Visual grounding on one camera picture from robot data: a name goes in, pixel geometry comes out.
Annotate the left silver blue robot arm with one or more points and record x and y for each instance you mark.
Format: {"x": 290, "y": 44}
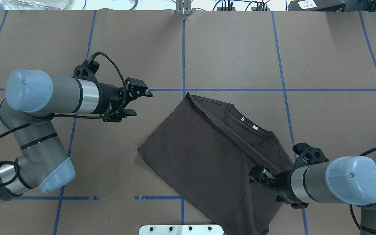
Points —
{"x": 33, "y": 99}

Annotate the clear plastic tray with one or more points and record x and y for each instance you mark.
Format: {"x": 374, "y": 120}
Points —
{"x": 37, "y": 4}

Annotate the black usb hub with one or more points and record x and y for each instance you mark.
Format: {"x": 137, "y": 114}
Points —
{"x": 224, "y": 5}
{"x": 261, "y": 6}

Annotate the aluminium frame post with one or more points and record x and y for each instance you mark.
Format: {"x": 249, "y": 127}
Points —
{"x": 183, "y": 7}

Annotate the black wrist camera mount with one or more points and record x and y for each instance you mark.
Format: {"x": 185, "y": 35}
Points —
{"x": 308, "y": 155}

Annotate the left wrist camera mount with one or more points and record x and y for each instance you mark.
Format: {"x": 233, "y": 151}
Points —
{"x": 87, "y": 70}

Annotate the near black usb hub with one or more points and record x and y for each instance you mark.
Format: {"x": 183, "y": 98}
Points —
{"x": 261, "y": 6}

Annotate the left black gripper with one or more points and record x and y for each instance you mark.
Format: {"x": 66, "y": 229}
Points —
{"x": 109, "y": 97}

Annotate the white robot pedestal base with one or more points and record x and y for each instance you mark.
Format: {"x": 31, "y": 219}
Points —
{"x": 206, "y": 229}

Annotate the brown t-shirt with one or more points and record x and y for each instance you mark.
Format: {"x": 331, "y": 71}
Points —
{"x": 205, "y": 150}

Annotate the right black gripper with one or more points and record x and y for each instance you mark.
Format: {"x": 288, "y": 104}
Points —
{"x": 283, "y": 183}

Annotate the far black usb hub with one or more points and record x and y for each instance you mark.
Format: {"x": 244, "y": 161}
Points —
{"x": 224, "y": 5}

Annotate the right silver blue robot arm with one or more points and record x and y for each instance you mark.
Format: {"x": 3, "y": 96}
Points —
{"x": 348, "y": 180}

